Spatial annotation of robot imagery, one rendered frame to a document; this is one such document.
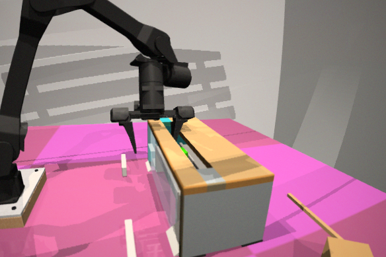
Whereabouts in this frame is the small green block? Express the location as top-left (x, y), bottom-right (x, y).
top-left (181, 147), bottom-right (188, 157)

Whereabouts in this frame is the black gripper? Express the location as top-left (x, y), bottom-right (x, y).
top-left (110, 81), bottom-right (195, 154)

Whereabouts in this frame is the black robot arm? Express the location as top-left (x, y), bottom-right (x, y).
top-left (0, 0), bottom-right (192, 205)

